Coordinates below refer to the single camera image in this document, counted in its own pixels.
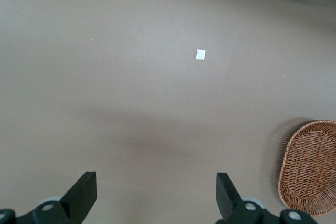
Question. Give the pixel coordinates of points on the brown oval wicker basket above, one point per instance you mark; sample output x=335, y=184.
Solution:
x=309, y=166

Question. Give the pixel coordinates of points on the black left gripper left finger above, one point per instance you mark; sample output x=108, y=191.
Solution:
x=76, y=203

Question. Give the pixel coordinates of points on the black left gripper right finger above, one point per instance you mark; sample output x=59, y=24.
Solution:
x=233, y=205

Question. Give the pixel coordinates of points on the brown paper table cover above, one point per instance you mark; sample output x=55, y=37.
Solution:
x=131, y=77

